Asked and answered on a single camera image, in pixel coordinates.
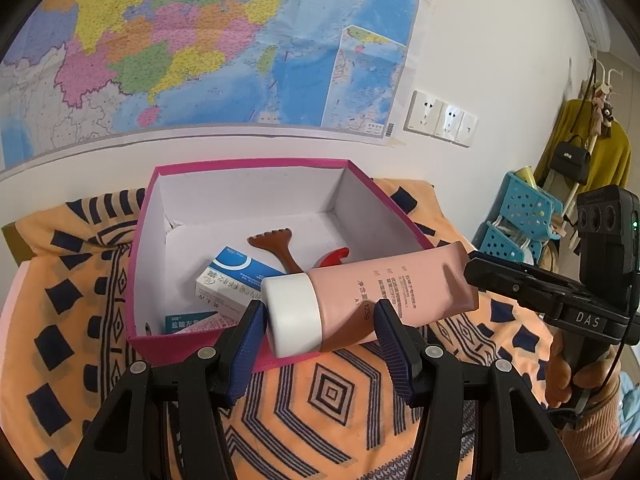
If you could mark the small plush toy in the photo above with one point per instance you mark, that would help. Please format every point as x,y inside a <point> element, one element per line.
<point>605,112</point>

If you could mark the red scraper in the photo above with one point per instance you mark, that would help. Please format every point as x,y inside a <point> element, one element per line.
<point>335,256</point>

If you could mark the white air conditioner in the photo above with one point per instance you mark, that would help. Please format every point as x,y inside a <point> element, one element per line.
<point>590,15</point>

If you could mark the yellow garment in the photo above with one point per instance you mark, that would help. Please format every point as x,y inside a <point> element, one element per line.
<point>612,160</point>

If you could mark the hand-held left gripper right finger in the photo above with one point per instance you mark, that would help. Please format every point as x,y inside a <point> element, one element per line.
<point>392,352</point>

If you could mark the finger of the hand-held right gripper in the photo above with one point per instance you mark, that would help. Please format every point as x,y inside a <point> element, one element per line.
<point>530,276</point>
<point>515,292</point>

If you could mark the white blue medicine box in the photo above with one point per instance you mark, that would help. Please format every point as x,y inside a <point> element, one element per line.
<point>235,272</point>

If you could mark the pink cardboard box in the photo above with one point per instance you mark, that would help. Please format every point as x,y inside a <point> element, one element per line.
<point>240,195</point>

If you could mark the brown wooden board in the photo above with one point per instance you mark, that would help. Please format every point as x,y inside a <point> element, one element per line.
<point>12,242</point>

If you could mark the black handbag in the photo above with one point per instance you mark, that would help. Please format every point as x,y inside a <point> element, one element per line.
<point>570,160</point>

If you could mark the blue plastic basket rack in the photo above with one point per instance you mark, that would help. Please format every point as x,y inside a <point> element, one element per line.
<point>525,210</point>

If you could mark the person's right hand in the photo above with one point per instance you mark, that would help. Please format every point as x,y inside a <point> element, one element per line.
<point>557,375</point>

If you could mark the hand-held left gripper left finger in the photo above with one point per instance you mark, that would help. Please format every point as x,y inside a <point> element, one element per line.
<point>247,347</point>

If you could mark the person's right forearm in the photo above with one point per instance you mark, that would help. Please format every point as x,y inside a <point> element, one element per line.
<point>600,442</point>

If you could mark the white wall socket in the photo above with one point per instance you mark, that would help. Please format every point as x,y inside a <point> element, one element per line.
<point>449,121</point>
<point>422,112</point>

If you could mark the white wall switch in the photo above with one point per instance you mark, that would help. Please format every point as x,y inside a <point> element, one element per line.
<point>468,129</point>

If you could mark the pink tube with white cap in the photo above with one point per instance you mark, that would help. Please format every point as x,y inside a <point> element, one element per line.
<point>385,285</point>

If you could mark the orange patterned blanket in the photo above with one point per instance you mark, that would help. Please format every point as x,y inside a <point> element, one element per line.
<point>325,390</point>

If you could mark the white coat rack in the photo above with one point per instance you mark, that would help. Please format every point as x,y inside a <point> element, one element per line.
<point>602,77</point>

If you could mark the pink bed sheet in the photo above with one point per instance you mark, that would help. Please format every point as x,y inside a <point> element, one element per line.
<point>10,300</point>

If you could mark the brown comb scraper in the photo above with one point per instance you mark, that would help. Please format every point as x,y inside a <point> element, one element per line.
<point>280,252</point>

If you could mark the colourful wall map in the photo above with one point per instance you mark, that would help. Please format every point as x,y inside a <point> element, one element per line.
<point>200,35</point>

